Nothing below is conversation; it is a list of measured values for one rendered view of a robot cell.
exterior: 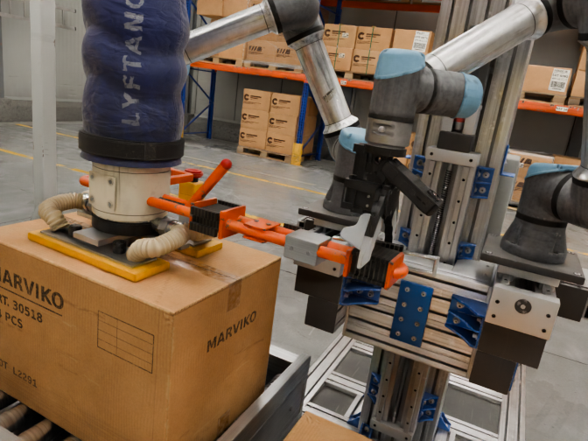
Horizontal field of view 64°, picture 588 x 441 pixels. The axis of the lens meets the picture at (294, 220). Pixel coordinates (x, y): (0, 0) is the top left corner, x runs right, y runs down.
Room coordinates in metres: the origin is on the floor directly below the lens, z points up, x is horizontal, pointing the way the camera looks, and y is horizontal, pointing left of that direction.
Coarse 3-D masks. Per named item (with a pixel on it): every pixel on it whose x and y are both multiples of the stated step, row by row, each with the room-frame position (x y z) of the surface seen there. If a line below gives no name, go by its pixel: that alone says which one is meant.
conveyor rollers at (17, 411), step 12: (0, 396) 0.97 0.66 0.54; (0, 408) 0.96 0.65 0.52; (12, 408) 0.94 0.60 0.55; (24, 408) 0.94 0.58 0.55; (0, 420) 0.89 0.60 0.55; (12, 420) 0.90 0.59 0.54; (24, 420) 0.93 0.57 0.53; (48, 420) 0.91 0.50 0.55; (24, 432) 0.86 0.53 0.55; (36, 432) 0.87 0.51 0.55; (48, 432) 0.89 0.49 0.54; (60, 432) 0.91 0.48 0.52
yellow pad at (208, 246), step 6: (204, 240) 1.09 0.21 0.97; (210, 240) 1.11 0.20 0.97; (192, 246) 1.05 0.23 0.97; (198, 246) 1.06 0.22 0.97; (204, 246) 1.06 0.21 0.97; (210, 246) 1.07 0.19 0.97; (216, 246) 1.09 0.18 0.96; (180, 252) 1.05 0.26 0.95; (186, 252) 1.04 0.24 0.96; (192, 252) 1.03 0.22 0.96; (198, 252) 1.03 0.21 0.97; (204, 252) 1.05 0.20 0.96; (210, 252) 1.07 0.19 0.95
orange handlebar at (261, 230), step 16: (176, 176) 1.25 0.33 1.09; (192, 176) 1.30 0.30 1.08; (160, 208) 0.98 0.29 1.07; (176, 208) 0.96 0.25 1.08; (240, 224) 0.89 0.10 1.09; (256, 224) 0.89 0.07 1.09; (272, 224) 0.90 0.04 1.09; (256, 240) 0.87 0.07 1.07; (272, 240) 0.85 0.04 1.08; (320, 256) 0.81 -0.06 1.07; (336, 256) 0.80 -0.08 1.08; (400, 272) 0.75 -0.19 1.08
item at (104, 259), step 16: (32, 240) 1.00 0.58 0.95; (48, 240) 0.97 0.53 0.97; (64, 240) 0.97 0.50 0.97; (80, 240) 0.98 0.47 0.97; (80, 256) 0.93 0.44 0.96; (96, 256) 0.92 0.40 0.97; (112, 256) 0.91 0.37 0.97; (112, 272) 0.88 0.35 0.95; (128, 272) 0.86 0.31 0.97; (144, 272) 0.88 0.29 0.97
